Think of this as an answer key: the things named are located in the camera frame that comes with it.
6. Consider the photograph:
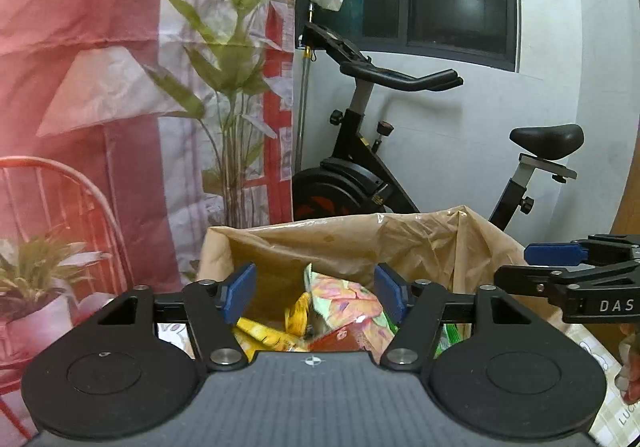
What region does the green snack bag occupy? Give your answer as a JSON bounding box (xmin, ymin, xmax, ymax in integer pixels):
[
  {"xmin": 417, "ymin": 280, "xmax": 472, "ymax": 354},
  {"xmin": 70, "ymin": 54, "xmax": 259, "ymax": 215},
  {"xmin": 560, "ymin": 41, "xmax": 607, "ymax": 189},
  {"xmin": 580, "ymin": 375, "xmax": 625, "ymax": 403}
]
[{"xmin": 434, "ymin": 323, "xmax": 462, "ymax": 358}]

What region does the yellow snack bag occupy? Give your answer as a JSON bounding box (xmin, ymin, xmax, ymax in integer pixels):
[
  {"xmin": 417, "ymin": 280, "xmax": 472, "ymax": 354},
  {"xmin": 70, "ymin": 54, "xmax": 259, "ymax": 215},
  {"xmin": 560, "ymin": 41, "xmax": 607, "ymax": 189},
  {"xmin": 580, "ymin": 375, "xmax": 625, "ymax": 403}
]
[{"xmin": 232, "ymin": 292, "xmax": 311, "ymax": 360}]

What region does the colourful fruit snack bag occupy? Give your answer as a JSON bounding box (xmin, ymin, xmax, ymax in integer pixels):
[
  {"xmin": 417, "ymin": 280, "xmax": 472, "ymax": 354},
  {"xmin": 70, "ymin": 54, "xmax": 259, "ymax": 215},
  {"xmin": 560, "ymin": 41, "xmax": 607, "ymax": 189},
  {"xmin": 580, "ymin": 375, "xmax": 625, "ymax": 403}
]
[{"xmin": 304, "ymin": 264, "xmax": 395, "ymax": 361}]

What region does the person right hand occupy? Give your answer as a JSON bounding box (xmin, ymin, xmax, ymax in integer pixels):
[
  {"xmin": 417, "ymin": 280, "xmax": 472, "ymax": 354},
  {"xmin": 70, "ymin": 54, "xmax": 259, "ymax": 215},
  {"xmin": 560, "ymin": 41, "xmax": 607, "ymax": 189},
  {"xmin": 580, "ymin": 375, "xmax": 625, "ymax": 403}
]
[{"xmin": 615, "ymin": 333, "xmax": 640, "ymax": 405}]

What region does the cardboard box with plastic liner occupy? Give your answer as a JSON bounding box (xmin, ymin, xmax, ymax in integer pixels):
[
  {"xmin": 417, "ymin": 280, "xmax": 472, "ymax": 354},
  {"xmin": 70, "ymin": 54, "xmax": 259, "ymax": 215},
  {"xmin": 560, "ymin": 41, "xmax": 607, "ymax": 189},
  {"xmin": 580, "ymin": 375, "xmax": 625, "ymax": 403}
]
[{"xmin": 198, "ymin": 206, "xmax": 525, "ymax": 340}]

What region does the wooden door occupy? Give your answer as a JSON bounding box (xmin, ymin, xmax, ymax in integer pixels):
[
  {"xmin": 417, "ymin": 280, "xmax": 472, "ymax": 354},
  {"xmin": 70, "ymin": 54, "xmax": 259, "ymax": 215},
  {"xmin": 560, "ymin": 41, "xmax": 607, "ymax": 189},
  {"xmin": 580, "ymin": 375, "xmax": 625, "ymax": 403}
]
[{"xmin": 612, "ymin": 148, "xmax": 640, "ymax": 235}]

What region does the black exercise bike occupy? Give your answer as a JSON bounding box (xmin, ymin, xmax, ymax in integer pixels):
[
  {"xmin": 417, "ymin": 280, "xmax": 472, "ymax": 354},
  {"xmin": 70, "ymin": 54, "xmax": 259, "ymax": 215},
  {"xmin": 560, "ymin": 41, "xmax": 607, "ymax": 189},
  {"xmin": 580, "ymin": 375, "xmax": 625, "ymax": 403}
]
[{"xmin": 290, "ymin": 21, "xmax": 586, "ymax": 233}]

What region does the printed pink backdrop cloth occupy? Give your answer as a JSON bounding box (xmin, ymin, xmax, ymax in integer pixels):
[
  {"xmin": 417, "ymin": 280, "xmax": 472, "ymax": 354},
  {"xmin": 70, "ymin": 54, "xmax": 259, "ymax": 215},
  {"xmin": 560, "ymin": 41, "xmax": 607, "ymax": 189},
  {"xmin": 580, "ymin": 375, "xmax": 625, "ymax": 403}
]
[{"xmin": 1, "ymin": 0, "xmax": 295, "ymax": 446}]

